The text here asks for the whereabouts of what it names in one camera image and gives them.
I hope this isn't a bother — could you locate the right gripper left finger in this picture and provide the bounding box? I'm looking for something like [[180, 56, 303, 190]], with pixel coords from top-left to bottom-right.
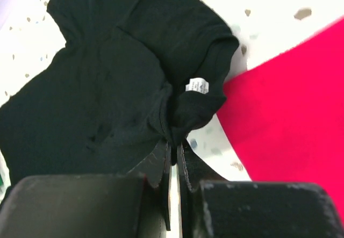
[[1, 141, 171, 238]]

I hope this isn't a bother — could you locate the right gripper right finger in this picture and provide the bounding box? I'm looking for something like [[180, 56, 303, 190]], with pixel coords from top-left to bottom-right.
[[176, 141, 343, 238]]

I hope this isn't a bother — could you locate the black t shirt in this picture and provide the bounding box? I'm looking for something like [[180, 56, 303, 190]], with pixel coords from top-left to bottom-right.
[[1, 0, 239, 184]]

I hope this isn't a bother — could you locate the folded magenta t shirt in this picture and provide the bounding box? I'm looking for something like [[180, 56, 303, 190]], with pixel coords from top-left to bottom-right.
[[217, 20, 343, 213]]

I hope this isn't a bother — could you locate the green plastic tray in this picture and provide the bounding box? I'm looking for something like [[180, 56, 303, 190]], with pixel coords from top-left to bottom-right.
[[0, 175, 4, 190]]

